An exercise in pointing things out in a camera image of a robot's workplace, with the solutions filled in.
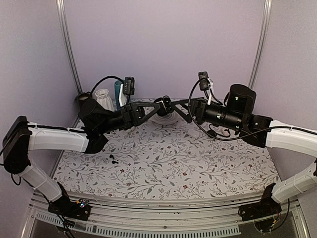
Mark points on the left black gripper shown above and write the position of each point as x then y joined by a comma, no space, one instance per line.
133,114

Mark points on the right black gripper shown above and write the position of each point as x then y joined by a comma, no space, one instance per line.
198,106

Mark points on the black earbud charging case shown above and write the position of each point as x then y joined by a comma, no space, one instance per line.
165,106

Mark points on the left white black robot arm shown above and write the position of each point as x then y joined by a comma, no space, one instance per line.
25,136

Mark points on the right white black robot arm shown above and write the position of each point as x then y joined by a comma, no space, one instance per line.
235,120

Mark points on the spiral patterned plate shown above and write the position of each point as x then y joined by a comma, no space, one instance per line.
165,120

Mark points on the teal vase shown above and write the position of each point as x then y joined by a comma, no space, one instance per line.
117,91

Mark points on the floral tablecloth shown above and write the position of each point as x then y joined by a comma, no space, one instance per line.
176,161

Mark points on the white ribbed vase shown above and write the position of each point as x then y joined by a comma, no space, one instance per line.
103,98

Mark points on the black cylinder vase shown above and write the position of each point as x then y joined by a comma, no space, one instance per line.
82,98

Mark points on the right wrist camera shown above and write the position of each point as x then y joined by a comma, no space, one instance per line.
206,85

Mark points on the aluminium front rail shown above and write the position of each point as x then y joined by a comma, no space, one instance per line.
195,218

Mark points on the right aluminium frame post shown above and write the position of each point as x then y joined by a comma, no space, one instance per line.
261,43

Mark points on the aluminium frame post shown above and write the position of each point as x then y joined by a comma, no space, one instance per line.
67,41
261,43

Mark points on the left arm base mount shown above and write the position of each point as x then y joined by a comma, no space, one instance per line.
65,207

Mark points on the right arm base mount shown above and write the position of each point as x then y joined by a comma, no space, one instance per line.
261,210

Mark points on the left aluminium frame post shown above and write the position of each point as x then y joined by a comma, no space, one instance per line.
67,41

